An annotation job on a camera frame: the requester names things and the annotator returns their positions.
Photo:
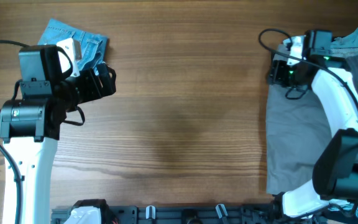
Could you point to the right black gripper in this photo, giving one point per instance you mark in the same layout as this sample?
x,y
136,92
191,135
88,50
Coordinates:
x,y
276,73

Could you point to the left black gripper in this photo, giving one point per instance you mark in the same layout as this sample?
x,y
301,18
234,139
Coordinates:
x,y
94,91

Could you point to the grey shorts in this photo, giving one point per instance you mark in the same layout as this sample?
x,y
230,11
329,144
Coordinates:
x,y
297,132

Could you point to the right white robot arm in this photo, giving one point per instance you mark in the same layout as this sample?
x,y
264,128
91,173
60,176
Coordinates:
x,y
334,181

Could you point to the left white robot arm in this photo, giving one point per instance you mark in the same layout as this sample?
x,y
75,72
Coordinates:
x,y
30,126

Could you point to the folded blue denim shorts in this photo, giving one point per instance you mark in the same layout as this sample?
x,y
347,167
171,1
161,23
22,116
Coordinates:
x,y
93,46

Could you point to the light blue shirt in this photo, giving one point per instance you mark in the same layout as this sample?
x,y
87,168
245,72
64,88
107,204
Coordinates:
x,y
345,47

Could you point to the black mounting rail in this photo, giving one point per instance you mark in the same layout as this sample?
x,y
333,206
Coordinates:
x,y
246,214

